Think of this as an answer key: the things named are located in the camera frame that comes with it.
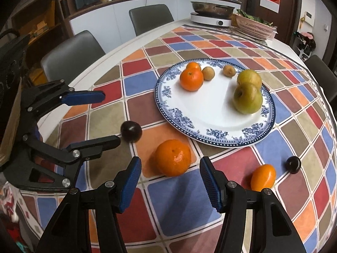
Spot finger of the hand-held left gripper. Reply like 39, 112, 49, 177
21, 79, 106, 135
3, 133, 122, 191

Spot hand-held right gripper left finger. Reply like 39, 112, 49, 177
38, 156, 142, 253

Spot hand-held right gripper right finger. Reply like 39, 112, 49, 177
199, 156, 307, 253

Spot dark plum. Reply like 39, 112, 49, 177
286, 156, 302, 174
120, 121, 143, 143

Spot small oval orange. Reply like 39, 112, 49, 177
250, 164, 276, 192

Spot blue patterned white plate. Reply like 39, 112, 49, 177
154, 59, 276, 147

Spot yellowish green pear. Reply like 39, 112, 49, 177
236, 69, 262, 89

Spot wooden display cabinet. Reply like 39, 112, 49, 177
9, 0, 69, 86

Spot grey dining chair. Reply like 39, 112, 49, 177
304, 55, 337, 104
41, 30, 106, 85
129, 4, 175, 36

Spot white lower cabinets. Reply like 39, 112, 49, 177
64, 0, 243, 48

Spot floral cloth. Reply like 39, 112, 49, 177
0, 183, 27, 224

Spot white induction cooker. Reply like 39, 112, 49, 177
190, 12, 232, 27

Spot steel pot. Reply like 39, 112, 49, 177
191, 1, 235, 16

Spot pink plastic basket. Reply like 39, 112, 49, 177
235, 14, 277, 41

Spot pink and dark bags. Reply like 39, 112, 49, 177
294, 31, 317, 62

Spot green leafy vegetables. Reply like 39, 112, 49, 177
236, 9, 275, 27

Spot dark brown door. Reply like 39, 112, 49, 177
242, 0, 302, 44

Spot white intercom panel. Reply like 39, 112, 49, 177
300, 10, 314, 27

